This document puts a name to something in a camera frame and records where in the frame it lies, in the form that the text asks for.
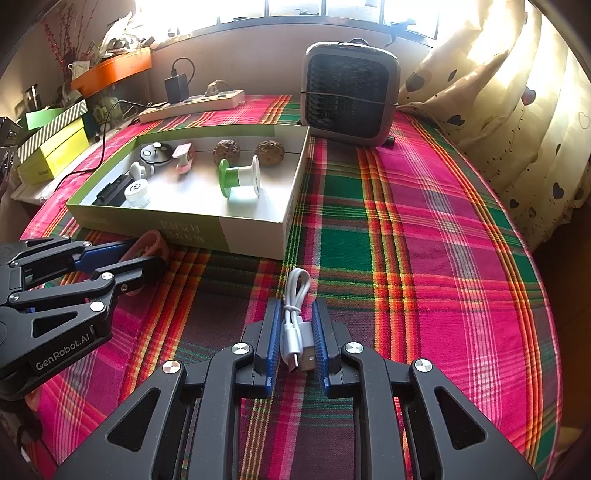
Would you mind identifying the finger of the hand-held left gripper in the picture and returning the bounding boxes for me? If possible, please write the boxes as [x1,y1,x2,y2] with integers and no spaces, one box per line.
[9,235,139,289]
[7,256,168,318]

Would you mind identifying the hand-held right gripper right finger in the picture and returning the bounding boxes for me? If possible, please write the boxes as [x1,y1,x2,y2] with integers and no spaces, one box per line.
[311,299,539,480]

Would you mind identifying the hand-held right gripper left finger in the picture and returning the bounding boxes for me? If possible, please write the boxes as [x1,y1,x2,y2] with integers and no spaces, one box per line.
[53,298,283,480]

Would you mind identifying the white usb cable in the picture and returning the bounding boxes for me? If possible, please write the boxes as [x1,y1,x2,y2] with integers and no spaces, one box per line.
[281,268,319,374]

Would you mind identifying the pink neckband earphones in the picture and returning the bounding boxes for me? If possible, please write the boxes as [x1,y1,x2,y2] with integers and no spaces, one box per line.
[122,231,169,296]

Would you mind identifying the black clear plastic device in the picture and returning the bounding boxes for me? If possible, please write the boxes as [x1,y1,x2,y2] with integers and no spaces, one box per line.
[95,174,132,207]

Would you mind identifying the white round cap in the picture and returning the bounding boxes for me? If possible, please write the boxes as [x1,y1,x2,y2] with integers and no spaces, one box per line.
[124,181,151,208]

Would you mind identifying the green white cardboard box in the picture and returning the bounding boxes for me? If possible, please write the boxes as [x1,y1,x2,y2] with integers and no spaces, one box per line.
[66,124,311,261]

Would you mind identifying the black remote key fob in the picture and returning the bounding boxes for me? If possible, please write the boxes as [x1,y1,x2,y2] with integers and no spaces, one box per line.
[140,142,174,165]

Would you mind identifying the pink white clip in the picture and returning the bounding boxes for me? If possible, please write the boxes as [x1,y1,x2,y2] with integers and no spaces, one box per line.
[173,143,195,174]

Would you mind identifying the green white spool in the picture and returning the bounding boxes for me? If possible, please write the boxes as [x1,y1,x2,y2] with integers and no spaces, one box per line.
[218,155,262,199]

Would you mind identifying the large brown walnut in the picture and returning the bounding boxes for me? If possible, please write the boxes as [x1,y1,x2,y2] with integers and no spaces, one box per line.
[213,140,243,167]

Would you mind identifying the small brown walnut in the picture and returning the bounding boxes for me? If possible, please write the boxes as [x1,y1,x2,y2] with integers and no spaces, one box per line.
[255,140,286,166]

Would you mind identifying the white side table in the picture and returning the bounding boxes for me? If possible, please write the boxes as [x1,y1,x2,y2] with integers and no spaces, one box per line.
[10,178,61,204]

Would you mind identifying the yellow green shoebox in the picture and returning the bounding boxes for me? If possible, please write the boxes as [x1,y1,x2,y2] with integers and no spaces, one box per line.
[17,117,89,185]

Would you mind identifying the striped box lid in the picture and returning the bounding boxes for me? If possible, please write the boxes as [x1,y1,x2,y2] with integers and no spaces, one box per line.
[17,100,88,163]

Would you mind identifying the white power strip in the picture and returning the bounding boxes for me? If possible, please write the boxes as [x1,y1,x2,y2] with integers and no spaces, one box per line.
[139,90,245,123]

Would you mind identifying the black charger adapter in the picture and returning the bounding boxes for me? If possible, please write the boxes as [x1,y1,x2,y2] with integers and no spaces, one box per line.
[165,58,195,103]

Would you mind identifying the orange box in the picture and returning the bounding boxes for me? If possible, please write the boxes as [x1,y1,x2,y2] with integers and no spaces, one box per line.
[70,46,153,93]

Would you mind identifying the red flower branches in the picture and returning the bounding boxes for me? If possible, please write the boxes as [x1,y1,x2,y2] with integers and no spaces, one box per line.
[41,14,88,79]

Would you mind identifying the grey space heater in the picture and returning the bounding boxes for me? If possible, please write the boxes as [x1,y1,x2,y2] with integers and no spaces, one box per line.
[298,41,400,148]

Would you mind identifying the cream heart print curtain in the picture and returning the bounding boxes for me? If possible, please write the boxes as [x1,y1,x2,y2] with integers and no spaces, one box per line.
[397,0,591,252]

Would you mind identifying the black charger cable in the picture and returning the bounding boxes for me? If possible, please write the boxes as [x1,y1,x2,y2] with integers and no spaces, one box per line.
[60,99,171,178]

